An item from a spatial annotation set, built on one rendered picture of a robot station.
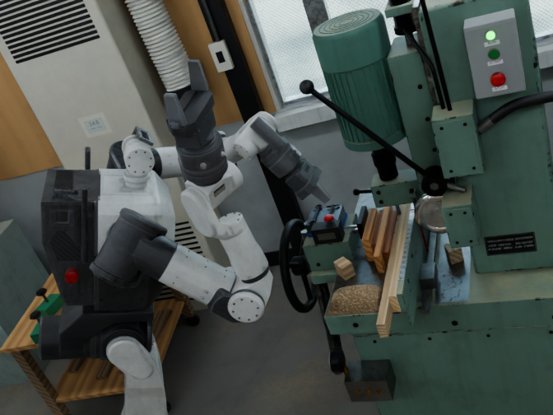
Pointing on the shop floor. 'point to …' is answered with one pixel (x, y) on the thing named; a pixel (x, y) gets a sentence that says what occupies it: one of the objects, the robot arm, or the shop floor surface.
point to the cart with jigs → (99, 380)
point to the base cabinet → (467, 370)
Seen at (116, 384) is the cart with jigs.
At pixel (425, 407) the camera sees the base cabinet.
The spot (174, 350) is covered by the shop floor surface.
